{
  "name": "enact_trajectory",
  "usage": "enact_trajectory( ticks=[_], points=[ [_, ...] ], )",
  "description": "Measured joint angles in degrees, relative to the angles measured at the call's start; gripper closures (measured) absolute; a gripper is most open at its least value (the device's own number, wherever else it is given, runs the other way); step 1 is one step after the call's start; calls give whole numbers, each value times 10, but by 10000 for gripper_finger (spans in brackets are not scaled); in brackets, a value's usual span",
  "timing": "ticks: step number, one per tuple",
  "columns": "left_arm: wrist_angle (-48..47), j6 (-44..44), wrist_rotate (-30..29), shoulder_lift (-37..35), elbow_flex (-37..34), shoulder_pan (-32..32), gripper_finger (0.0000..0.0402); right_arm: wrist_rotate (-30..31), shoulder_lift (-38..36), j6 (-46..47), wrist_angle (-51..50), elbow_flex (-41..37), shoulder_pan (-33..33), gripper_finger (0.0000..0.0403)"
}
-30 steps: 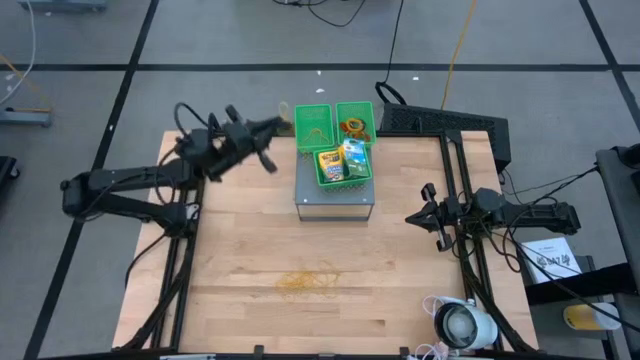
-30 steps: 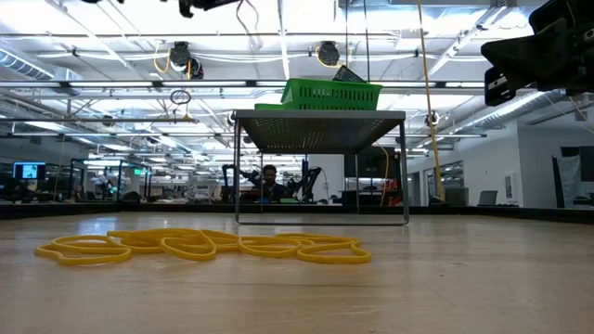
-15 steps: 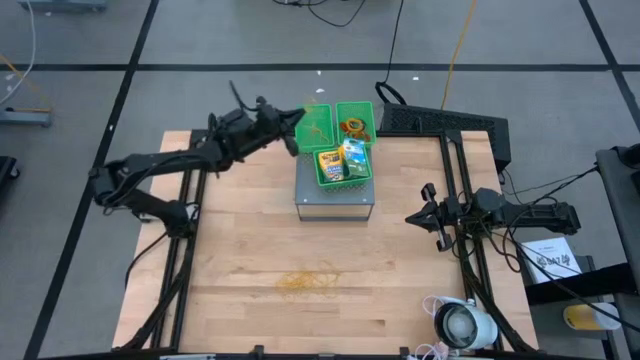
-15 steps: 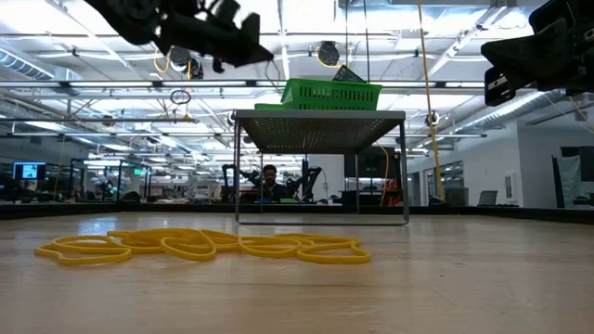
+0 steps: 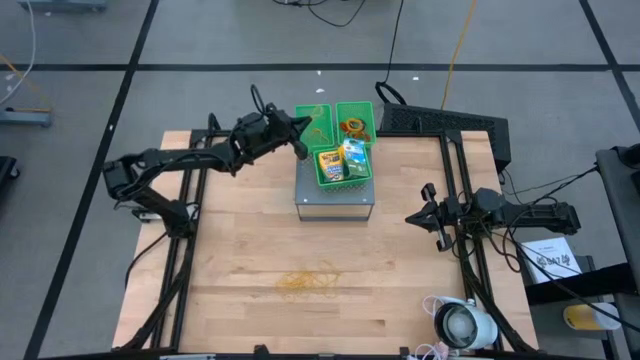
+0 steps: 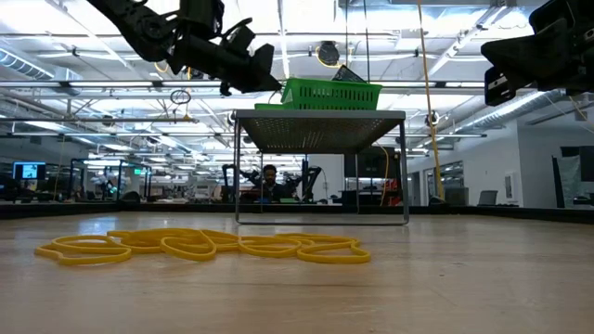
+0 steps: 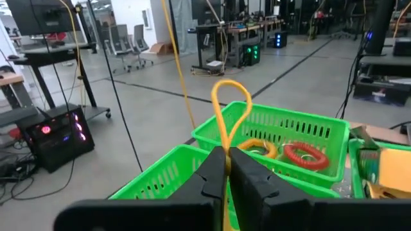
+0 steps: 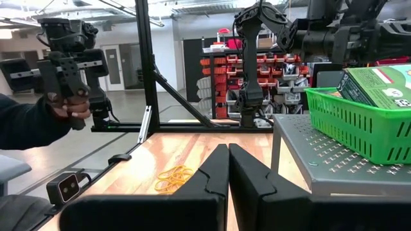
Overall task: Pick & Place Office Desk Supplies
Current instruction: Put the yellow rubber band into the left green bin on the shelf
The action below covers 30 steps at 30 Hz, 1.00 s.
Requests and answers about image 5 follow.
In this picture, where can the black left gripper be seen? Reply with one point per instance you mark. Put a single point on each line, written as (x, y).
(262, 132)

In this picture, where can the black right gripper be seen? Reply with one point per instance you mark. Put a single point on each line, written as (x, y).
(447, 215)

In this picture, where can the yellow rubber band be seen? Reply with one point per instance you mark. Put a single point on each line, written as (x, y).
(320, 135)
(316, 111)

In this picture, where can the yellow crayon box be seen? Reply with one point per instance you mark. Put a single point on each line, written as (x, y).
(331, 165)

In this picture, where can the green marker box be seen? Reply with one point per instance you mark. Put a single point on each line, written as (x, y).
(356, 160)

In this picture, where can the yellow rubber bands heap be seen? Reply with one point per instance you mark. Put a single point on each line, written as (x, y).
(305, 281)

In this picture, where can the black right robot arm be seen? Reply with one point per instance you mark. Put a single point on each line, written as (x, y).
(540, 217)

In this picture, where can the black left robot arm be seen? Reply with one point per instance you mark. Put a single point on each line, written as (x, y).
(190, 159)

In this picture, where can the green plastic mesh basket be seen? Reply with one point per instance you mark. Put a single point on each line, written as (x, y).
(325, 147)
(344, 185)
(356, 110)

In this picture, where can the grey perforated metal shelf riser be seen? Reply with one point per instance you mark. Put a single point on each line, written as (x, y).
(335, 200)

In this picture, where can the white spot lamp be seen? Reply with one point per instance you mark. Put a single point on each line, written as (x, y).
(467, 325)

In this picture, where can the white printed booklet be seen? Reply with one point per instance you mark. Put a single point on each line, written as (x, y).
(550, 260)

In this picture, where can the black table clamp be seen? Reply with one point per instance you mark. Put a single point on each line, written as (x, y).
(404, 351)
(258, 350)

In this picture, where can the black stand bar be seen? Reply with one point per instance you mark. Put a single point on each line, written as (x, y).
(575, 287)

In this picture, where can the yellow and white tub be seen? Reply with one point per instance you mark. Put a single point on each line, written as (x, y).
(587, 316)

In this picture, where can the grey cart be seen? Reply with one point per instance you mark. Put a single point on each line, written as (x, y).
(622, 210)

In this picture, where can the grey floor base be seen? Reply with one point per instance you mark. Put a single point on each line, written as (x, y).
(25, 118)
(62, 5)

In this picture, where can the black floor object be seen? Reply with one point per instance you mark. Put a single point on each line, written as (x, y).
(7, 170)

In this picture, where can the black aluminium frame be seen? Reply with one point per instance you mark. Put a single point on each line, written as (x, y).
(350, 133)

